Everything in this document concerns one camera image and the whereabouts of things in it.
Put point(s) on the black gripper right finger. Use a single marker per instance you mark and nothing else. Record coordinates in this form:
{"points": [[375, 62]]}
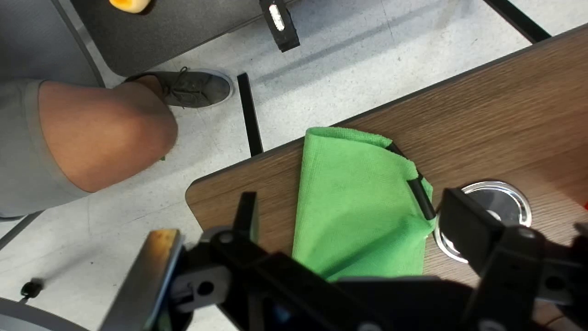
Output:
{"points": [[484, 240]]}

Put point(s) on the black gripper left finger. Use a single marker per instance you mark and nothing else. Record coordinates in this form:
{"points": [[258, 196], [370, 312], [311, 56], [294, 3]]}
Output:
{"points": [[258, 277]]}

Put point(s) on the green cloth towel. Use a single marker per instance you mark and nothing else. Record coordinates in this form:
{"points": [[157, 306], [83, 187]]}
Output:
{"points": [[355, 209]]}

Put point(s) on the person's leg and shoe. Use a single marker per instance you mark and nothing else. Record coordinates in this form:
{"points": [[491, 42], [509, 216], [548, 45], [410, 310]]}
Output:
{"points": [[98, 135]]}

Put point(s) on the black clamp white label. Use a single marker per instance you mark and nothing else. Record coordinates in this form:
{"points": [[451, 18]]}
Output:
{"points": [[280, 25]]}

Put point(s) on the silver metal mount plate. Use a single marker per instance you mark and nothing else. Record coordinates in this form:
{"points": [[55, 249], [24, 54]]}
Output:
{"points": [[147, 277]]}

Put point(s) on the black metal table frame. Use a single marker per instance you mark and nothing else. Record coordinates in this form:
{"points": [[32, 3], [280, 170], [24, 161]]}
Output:
{"points": [[250, 117]]}

